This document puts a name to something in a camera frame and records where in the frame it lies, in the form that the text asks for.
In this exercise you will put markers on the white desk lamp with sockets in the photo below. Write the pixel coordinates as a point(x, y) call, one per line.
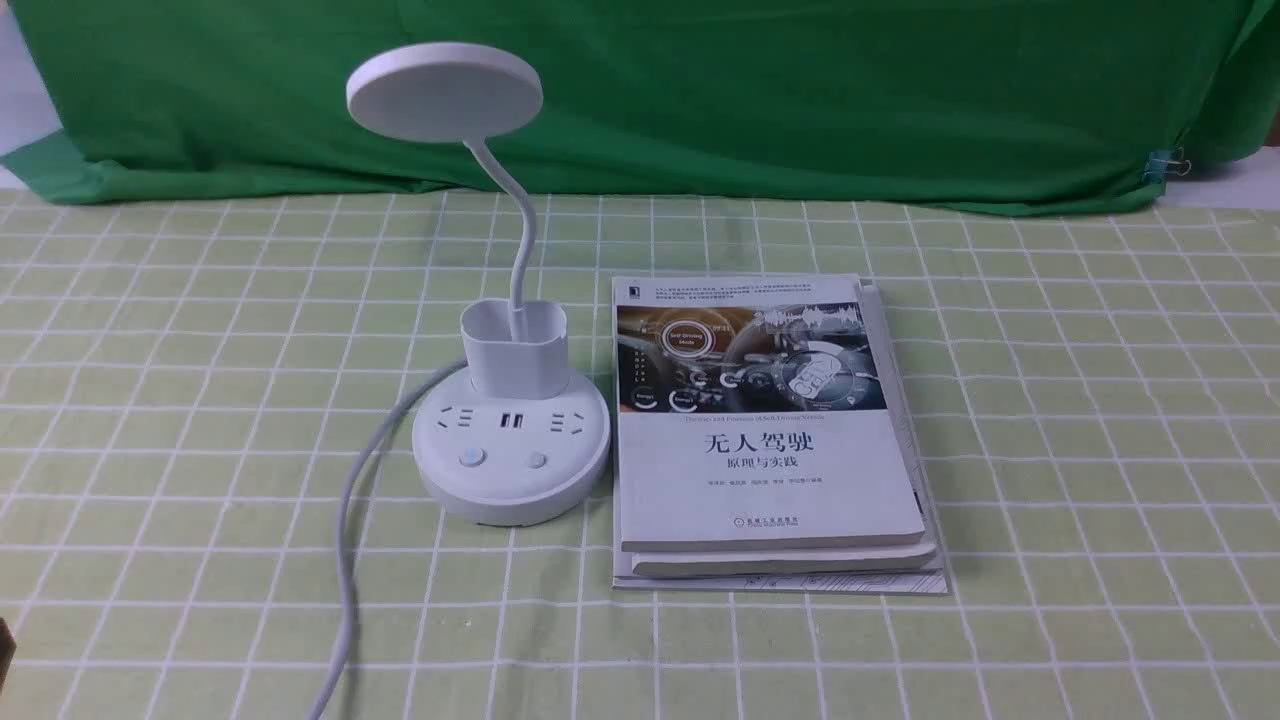
point(513, 436)

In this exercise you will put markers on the top white textbook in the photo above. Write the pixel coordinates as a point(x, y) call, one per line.
point(760, 470)

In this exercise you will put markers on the middle white book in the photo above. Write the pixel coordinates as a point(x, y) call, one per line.
point(800, 562)

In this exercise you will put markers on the bottom thin booklet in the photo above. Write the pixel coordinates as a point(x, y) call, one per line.
point(780, 584)

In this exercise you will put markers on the green checkered tablecloth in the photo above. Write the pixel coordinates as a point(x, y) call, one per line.
point(185, 385)

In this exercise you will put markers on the green backdrop cloth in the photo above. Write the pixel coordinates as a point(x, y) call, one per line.
point(1012, 108)

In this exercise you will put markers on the blue binder clip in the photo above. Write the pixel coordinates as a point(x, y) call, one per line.
point(1165, 164)

